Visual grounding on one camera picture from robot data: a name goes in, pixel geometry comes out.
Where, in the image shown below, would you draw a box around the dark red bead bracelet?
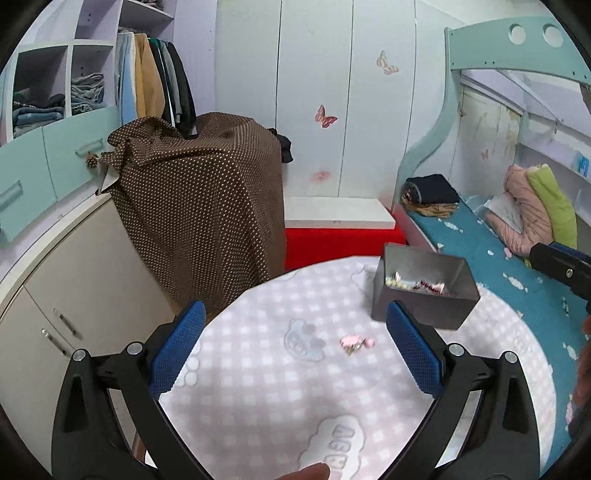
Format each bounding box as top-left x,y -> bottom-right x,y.
413,279 -> 447,296

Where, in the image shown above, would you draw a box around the person's left hand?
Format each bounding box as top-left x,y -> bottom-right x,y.
277,462 -> 331,480

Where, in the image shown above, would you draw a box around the green padded jacket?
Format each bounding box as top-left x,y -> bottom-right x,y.
526,164 -> 578,249

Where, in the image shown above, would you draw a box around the pink padded jacket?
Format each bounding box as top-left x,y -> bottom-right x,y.
485,165 -> 553,258

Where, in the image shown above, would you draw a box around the teal bed mattress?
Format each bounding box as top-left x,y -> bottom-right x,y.
394,204 -> 586,470

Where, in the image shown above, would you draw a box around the tan folded clothes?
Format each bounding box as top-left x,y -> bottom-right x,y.
402,195 -> 459,219

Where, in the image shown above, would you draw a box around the grey metal box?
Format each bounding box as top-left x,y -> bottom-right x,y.
370,243 -> 480,330

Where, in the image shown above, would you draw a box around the dark folded clothes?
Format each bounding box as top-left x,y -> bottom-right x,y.
402,174 -> 460,205

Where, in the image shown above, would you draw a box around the beige cabinet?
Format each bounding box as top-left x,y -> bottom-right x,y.
1,195 -> 179,470

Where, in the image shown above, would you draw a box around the brown polka dot cloth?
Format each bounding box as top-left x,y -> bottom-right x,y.
100,112 -> 287,312

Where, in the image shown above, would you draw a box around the red ottoman bench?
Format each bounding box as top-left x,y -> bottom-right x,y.
284,219 -> 408,271

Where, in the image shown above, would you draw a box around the white board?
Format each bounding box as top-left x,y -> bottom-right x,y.
284,197 -> 396,230

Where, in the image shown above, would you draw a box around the black garment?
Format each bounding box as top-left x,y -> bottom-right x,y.
269,128 -> 294,164

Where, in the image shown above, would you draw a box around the teal white wardrobe shelf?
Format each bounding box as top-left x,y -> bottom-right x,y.
0,0 -> 177,241

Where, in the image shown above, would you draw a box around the hanging clothes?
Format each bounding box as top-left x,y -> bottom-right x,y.
115,30 -> 197,138

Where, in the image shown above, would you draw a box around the teal bunk bed frame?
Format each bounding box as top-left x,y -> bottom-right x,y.
394,11 -> 590,200

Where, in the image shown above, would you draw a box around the beige butterfly wall sticker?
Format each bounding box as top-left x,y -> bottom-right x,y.
376,50 -> 400,76

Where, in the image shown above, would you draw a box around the pink butterfly wall sticker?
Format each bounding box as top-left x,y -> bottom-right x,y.
315,104 -> 338,129

